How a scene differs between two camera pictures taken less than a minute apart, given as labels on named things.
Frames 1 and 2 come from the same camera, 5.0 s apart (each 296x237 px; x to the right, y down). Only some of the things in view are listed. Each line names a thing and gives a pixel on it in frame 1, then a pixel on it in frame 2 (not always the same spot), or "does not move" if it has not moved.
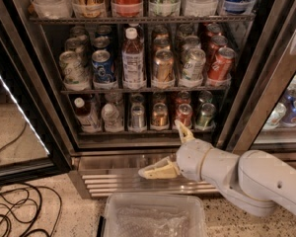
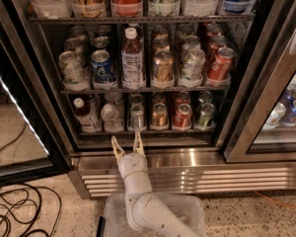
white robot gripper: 191,158 to 133,165
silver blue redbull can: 138,117 does not move
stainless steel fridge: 115,67 does not move
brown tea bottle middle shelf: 133,61 does not move
